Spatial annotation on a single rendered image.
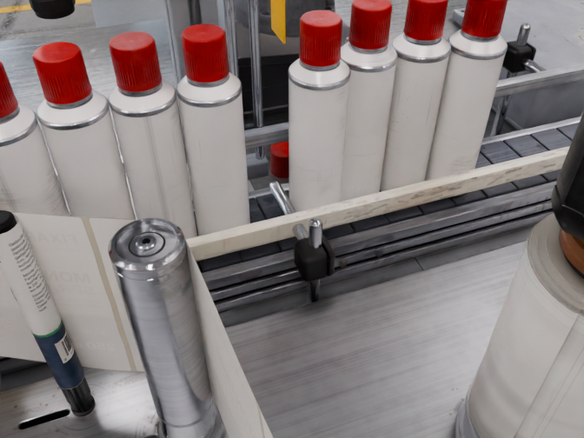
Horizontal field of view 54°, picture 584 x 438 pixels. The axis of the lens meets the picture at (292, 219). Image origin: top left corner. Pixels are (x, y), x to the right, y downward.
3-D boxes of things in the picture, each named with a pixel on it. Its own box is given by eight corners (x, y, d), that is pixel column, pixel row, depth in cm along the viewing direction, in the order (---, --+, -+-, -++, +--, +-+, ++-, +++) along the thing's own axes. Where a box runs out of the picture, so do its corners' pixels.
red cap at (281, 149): (270, 161, 74) (270, 140, 71) (297, 162, 74) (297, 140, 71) (269, 177, 71) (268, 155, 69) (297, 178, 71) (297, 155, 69)
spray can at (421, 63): (377, 202, 60) (402, 7, 46) (371, 171, 64) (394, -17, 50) (427, 202, 60) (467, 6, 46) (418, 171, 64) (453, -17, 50)
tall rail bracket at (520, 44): (509, 171, 72) (548, 47, 61) (476, 140, 77) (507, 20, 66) (531, 166, 73) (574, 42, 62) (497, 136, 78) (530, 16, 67)
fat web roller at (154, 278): (164, 468, 39) (104, 285, 27) (152, 411, 42) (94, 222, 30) (229, 447, 40) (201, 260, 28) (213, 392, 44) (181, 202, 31)
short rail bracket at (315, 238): (303, 328, 54) (305, 235, 46) (292, 305, 56) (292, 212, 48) (335, 319, 55) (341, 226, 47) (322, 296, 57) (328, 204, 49)
